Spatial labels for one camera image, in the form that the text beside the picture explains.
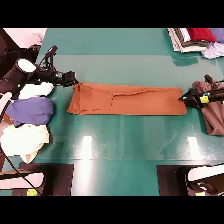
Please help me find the lilac garment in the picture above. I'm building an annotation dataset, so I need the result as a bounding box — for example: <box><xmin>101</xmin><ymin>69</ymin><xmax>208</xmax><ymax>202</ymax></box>
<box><xmin>209</xmin><ymin>28</ymin><xmax>224</xmax><ymax>45</ymax></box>

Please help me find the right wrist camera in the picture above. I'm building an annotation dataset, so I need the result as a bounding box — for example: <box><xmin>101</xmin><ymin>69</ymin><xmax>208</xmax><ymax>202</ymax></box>
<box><xmin>203</xmin><ymin>74</ymin><xmax>216</xmax><ymax>87</ymax></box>

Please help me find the pale white garment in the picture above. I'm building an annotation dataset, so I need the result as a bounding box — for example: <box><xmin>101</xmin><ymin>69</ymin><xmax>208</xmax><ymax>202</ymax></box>
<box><xmin>200</xmin><ymin>42</ymin><xmax>224</xmax><ymax>60</ymax></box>

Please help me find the orange-brown shirt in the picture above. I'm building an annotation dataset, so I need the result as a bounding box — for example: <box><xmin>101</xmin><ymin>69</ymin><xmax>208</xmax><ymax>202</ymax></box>
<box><xmin>67</xmin><ymin>82</ymin><xmax>189</xmax><ymax>116</ymax></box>

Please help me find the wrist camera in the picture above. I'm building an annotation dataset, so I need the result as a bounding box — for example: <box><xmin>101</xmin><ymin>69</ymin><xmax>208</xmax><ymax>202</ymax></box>
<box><xmin>203</xmin><ymin>74</ymin><xmax>216</xmax><ymax>87</ymax></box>
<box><xmin>41</xmin><ymin>45</ymin><xmax>59</xmax><ymax>69</ymax></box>

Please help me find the brown garment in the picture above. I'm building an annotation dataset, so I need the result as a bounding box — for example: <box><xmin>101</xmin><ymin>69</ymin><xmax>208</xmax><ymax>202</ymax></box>
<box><xmin>192</xmin><ymin>80</ymin><xmax>224</xmax><ymax>137</ymax></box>

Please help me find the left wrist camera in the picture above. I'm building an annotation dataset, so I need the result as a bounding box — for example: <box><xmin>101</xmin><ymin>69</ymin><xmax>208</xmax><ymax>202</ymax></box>
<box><xmin>41</xmin><ymin>45</ymin><xmax>59</xmax><ymax>69</ymax></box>

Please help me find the purple garment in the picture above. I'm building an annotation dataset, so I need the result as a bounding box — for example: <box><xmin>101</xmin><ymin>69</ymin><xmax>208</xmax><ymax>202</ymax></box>
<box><xmin>5</xmin><ymin>95</ymin><xmax>55</xmax><ymax>128</ymax></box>

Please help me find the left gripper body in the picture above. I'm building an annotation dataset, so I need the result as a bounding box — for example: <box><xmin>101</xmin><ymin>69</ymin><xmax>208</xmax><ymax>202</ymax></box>
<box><xmin>53</xmin><ymin>70</ymin><xmax>80</xmax><ymax>88</ymax></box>

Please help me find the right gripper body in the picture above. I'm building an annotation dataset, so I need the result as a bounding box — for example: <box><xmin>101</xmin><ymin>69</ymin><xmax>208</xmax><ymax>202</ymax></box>
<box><xmin>178</xmin><ymin>87</ymin><xmax>211</xmax><ymax>109</ymax></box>

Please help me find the black cable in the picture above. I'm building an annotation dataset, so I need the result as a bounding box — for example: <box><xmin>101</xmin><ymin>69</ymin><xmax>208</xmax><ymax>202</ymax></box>
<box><xmin>0</xmin><ymin>146</ymin><xmax>44</xmax><ymax>197</ymax></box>

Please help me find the red garment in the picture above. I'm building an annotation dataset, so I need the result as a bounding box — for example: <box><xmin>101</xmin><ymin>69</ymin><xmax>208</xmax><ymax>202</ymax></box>
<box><xmin>186</xmin><ymin>28</ymin><xmax>217</xmax><ymax>44</ymax></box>

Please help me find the beige striped garment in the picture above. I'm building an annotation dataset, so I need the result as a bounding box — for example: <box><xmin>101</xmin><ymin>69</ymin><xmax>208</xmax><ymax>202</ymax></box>
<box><xmin>167</xmin><ymin>28</ymin><xmax>208</xmax><ymax>54</ymax></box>

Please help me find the cream garment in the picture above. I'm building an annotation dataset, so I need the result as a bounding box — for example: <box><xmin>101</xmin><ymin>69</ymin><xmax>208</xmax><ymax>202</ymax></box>
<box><xmin>0</xmin><ymin>123</ymin><xmax>51</xmax><ymax>165</ymax></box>

